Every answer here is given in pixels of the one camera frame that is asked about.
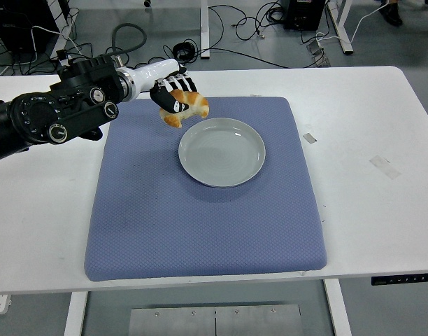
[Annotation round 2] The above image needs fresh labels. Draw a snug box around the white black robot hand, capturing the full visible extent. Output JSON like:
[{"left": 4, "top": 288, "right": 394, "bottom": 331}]
[{"left": 115, "top": 58, "right": 200, "bottom": 114}]

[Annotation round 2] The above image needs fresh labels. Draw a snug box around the golden croissant bread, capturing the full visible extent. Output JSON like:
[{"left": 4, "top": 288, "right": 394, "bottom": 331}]
[{"left": 158, "top": 88, "right": 211, "bottom": 129}]

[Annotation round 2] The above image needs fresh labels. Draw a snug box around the grey round plate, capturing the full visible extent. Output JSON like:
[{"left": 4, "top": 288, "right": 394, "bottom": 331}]
[{"left": 178, "top": 117, "right": 266, "bottom": 189}]

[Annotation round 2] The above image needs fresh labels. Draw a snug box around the grey metal plate with screws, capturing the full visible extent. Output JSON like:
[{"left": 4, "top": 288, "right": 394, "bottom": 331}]
[{"left": 128, "top": 304, "right": 302, "bottom": 336}]

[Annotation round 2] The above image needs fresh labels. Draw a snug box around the white desk leg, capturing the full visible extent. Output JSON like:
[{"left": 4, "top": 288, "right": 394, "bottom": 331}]
[
  {"left": 199, "top": 0, "right": 211, "bottom": 60},
  {"left": 327, "top": 0, "right": 355, "bottom": 55}
]

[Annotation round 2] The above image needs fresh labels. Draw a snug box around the blue quilted mat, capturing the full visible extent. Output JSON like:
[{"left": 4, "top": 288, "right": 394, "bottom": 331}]
[{"left": 83, "top": 96, "right": 328, "bottom": 283}]

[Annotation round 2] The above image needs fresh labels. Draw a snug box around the black equipment case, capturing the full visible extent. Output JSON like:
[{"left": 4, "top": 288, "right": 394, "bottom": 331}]
[{"left": 0, "top": 0, "right": 71, "bottom": 56}]

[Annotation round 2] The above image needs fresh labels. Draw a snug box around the black computer box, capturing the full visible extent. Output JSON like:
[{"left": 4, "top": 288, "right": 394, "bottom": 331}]
[{"left": 283, "top": 0, "right": 326, "bottom": 31}]

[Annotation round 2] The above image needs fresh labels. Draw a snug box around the white table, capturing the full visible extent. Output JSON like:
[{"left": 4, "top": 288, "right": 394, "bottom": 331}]
[{"left": 0, "top": 65, "right": 428, "bottom": 336}]

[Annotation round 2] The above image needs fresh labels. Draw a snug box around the person's foot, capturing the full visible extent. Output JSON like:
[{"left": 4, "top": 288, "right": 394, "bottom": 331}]
[{"left": 378, "top": 0, "right": 404, "bottom": 27}]

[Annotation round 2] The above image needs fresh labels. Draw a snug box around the black table control panel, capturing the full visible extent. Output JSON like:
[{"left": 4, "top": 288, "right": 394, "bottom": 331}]
[{"left": 370, "top": 272, "right": 428, "bottom": 287}]

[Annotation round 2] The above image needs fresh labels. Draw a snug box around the coiled black cable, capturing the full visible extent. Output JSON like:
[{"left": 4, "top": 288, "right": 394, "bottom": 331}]
[{"left": 172, "top": 41, "right": 197, "bottom": 64}]

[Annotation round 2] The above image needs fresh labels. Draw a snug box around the grey corrugated hose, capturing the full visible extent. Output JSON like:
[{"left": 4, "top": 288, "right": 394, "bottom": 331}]
[{"left": 105, "top": 22, "right": 148, "bottom": 57}]

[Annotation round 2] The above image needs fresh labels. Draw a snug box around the long black floor cable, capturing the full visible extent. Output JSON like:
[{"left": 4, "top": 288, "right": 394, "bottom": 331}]
[{"left": 128, "top": 0, "right": 327, "bottom": 73}]

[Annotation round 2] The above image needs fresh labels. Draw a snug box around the grey metal bracket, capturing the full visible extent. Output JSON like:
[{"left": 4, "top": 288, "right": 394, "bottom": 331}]
[{"left": 306, "top": 40, "right": 332, "bottom": 68}]

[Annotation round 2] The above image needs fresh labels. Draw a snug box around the white cable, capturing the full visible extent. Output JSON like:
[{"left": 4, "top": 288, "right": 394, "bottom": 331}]
[{"left": 315, "top": 0, "right": 393, "bottom": 46}]

